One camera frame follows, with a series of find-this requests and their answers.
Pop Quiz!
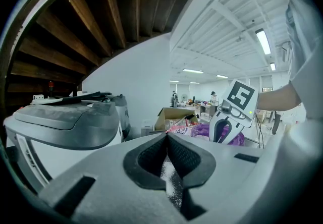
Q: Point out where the person's white shirt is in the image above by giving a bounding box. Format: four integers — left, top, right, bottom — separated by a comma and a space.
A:
285, 0, 323, 121

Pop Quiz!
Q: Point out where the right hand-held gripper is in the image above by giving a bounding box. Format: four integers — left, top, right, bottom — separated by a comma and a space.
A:
208, 78, 260, 145

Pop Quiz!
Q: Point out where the dark wooden staircase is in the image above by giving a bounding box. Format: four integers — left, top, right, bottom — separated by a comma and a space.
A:
0, 0, 205, 115

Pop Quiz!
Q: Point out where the brown wooden desk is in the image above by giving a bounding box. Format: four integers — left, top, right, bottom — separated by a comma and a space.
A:
199, 104, 218, 119

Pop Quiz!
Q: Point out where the purple plastic bucket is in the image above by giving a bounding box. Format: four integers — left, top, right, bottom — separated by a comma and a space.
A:
190, 123, 246, 147

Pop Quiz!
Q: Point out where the brown cardboard box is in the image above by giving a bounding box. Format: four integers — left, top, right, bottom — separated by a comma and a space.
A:
154, 107, 200, 132

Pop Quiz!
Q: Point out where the thin black cable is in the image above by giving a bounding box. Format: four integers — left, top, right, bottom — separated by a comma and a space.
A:
255, 114, 265, 148

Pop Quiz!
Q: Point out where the white and grey washing machine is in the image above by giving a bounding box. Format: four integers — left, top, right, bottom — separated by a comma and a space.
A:
4, 101, 124, 193

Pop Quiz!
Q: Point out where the black flat panel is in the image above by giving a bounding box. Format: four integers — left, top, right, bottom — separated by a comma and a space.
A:
35, 91, 113, 105

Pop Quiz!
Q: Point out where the pink printed packet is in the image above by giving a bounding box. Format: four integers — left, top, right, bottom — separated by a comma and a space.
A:
165, 125, 189, 136

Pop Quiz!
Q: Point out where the grey rounded appliance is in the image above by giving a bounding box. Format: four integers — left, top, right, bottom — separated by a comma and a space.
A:
111, 94, 131, 139

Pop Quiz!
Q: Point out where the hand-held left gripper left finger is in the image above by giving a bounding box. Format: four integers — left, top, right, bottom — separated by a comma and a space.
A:
37, 132, 188, 224

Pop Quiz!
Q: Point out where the person's right forearm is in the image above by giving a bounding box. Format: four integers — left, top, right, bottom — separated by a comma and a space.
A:
257, 82, 302, 113

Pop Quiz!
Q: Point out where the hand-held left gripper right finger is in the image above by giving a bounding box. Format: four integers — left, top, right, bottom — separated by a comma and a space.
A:
166, 132, 263, 224

